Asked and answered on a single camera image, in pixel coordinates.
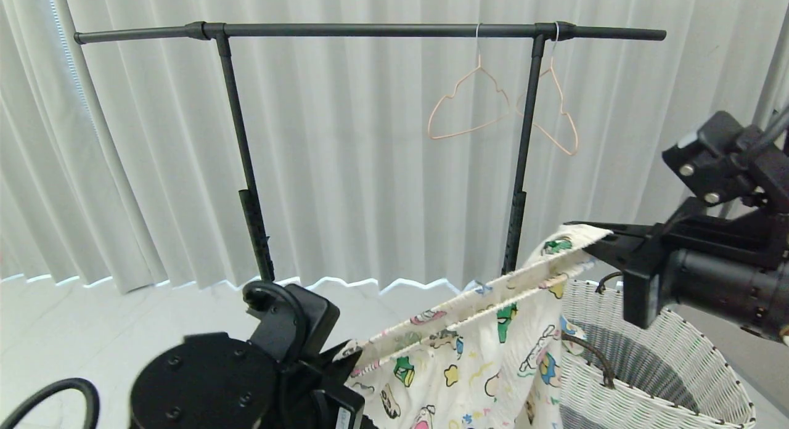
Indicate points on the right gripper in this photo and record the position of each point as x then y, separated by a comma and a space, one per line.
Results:
727, 293

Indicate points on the black clothes rack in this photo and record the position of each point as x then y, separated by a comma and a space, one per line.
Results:
370, 30

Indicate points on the white laundry basket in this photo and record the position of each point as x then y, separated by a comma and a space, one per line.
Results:
690, 355

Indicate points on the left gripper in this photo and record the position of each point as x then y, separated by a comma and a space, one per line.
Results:
308, 398

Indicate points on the pink clothes hanger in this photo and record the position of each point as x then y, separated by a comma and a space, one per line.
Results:
553, 64
479, 63

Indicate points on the cream printed garment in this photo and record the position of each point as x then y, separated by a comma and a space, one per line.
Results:
481, 367

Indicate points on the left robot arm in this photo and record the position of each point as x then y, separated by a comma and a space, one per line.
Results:
197, 386

